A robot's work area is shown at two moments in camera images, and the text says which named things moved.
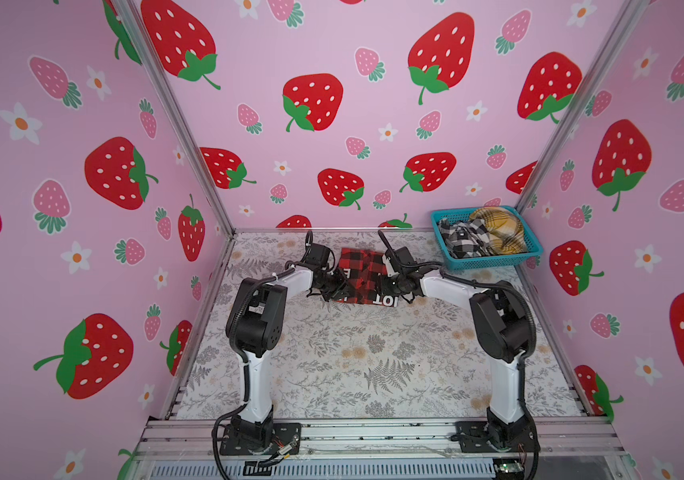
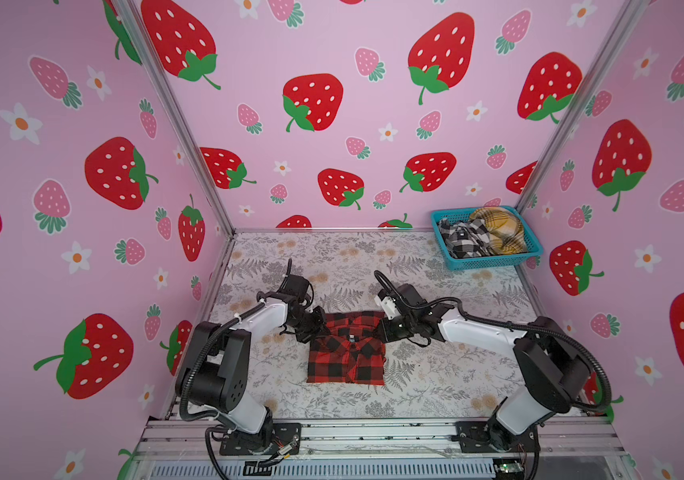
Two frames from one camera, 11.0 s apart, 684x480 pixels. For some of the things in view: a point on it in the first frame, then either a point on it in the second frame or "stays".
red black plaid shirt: [364, 269] -> [350, 353]
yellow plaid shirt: [504, 231] stays
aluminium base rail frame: [190, 449] stays
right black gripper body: [391, 283] -> [397, 326]
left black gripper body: [332, 284] -> [309, 324]
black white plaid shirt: [465, 239] stays
